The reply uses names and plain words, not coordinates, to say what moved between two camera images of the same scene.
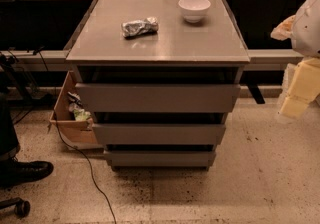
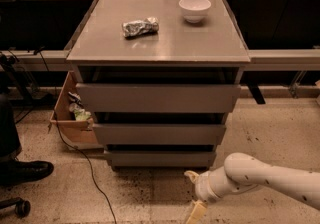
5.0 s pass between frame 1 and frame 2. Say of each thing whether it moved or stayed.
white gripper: moved
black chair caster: stayed
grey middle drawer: stayed
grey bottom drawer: stayed
